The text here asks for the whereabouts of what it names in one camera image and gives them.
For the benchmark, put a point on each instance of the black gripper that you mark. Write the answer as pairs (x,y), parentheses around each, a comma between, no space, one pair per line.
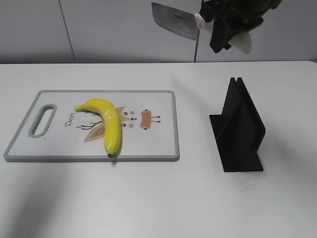
(234,32)

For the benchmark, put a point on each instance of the white-handled cleaver knife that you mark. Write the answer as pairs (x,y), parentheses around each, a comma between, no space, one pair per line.
(189,25)

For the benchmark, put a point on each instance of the yellow plastic banana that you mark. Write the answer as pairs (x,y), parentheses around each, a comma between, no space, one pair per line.
(112,123)

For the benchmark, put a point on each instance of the black knife stand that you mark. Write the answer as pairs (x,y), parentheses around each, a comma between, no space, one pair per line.
(238,130)

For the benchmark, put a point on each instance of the white grey-rimmed cutting board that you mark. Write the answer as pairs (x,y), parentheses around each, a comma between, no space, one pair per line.
(52,131)

